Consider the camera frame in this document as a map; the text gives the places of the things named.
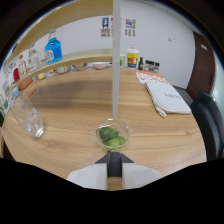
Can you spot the glass bowl with limes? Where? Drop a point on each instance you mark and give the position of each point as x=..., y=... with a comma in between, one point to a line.
x=112, y=136

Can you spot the small dark bottle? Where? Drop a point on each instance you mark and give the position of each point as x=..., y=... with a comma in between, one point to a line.
x=140, y=64

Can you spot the blue wall poster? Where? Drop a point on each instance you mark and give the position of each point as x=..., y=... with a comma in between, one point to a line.
x=105, y=26

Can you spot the black chair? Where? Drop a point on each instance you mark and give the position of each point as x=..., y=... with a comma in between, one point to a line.
x=210, y=126

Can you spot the orange printed paper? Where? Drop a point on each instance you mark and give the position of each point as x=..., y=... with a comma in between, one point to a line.
x=150, y=76

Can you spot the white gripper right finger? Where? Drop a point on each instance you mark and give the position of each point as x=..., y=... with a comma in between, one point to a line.
x=140, y=175

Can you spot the brown door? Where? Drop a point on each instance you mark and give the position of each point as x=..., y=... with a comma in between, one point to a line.
x=201, y=63

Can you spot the blue liquid bottle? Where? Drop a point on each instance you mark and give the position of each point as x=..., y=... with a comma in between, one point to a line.
x=53, y=50

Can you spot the red liquid bottle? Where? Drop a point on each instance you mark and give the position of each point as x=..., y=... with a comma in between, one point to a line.
x=16, y=75

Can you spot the clear glass with ice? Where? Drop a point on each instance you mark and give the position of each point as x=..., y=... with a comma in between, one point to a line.
x=31, y=121

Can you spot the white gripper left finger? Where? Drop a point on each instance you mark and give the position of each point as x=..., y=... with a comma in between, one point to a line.
x=88, y=176

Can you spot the yellow paper cup with lid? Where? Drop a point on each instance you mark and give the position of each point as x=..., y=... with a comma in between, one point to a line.
x=132, y=60

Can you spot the white bowl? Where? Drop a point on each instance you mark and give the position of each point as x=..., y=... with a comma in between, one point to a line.
x=100, y=65

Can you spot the colourful wall poster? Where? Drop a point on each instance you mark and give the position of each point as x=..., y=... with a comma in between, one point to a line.
x=130, y=27

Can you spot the white fabric pouch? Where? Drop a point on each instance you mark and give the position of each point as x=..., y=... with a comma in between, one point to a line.
x=168, y=98

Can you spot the white frame wooden shelf rack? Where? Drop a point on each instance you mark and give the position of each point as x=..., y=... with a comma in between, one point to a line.
x=116, y=66

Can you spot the clear bottle with red label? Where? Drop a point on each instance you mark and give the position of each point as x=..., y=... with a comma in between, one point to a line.
x=22, y=69

